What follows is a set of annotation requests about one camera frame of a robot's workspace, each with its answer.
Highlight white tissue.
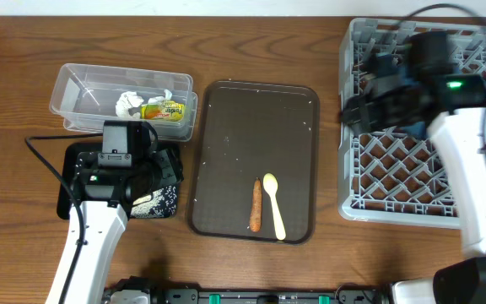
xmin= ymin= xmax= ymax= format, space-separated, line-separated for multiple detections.
xmin=115 ymin=90 xmax=172 ymax=120

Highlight green yellow snack wrapper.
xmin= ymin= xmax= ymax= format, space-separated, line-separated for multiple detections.
xmin=140 ymin=100 xmax=186 ymax=122

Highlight carrot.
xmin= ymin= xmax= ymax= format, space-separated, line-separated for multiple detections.
xmin=249 ymin=178 xmax=262 ymax=232

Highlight yellow plastic spoon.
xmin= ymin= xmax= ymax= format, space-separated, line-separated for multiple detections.
xmin=262 ymin=173 xmax=286 ymax=241

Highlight dark blue plate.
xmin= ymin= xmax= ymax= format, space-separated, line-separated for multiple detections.
xmin=395 ymin=121 xmax=428 ymax=140

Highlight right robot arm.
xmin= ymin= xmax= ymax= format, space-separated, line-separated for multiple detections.
xmin=341 ymin=31 xmax=486 ymax=303

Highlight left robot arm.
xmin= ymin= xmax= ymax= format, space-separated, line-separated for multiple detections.
xmin=46 ymin=121 xmax=183 ymax=303

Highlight clear plastic waste bin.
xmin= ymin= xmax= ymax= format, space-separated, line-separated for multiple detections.
xmin=50 ymin=63 xmax=197 ymax=142

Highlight grey dishwasher rack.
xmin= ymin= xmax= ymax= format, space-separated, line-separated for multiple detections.
xmin=338 ymin=18 xmax=486 ymax=229

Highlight pile of white rice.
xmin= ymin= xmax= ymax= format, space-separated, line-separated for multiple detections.
xmin=131 ymin=185 xmax=180 ymax=219

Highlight black tray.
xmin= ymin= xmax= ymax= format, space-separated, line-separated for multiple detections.
xmin=56 ymin=141 xmax=181 ymax=220

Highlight brown serving tray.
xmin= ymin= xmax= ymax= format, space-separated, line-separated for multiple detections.
xmin=186 ymin=80 xmax=320 ymax=245

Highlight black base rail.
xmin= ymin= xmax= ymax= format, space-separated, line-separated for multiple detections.
xmin=100 ymin=276 xmax=393 ymax=304

